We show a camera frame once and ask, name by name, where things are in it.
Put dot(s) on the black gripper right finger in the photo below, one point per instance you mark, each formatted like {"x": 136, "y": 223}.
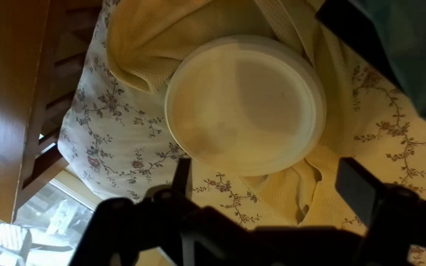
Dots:
{"x": 410, "y": 226}

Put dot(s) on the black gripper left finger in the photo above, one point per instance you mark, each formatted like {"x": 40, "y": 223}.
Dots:
{"x": 125, "y": 230}

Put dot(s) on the white round plate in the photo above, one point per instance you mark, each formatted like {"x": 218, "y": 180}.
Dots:
{"x": 244, "y": 103}

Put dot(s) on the floral bed sheet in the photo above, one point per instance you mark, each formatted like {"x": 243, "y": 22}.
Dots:
{"x": 114, "y": 142}

